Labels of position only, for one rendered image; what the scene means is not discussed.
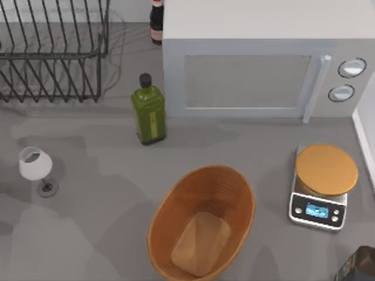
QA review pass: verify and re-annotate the green bottle black cap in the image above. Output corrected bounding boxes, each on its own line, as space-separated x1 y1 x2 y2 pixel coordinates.
130 73 167 146

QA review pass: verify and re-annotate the brown oval basket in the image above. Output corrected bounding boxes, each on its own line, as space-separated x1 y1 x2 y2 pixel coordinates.
146 165 256 280

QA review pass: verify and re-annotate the dark bottle red label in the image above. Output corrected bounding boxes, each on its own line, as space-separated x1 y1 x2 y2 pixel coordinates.
149 0 163 46

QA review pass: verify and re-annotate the pale microwave oven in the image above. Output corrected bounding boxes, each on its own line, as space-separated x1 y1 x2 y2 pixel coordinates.
162 0 375 119

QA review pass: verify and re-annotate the kitchen scale orange plate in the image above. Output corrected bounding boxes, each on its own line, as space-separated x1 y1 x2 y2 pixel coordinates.
288 143 359 232

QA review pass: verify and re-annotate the white wine glass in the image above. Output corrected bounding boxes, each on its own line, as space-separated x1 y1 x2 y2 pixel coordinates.
19 146 59 198

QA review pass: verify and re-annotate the smaller microwave knob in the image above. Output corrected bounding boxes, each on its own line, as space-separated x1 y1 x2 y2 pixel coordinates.
328 84 356 102

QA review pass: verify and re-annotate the larger microwave knob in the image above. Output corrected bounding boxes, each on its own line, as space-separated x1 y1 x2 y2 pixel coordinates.
337 57 367 78

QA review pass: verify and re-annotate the dark wire dish rack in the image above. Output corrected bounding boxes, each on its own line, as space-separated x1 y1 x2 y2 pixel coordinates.
0 0 111 104

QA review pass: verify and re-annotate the microwave door handle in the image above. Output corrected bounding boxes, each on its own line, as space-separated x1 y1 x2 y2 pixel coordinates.
302 55 332 124

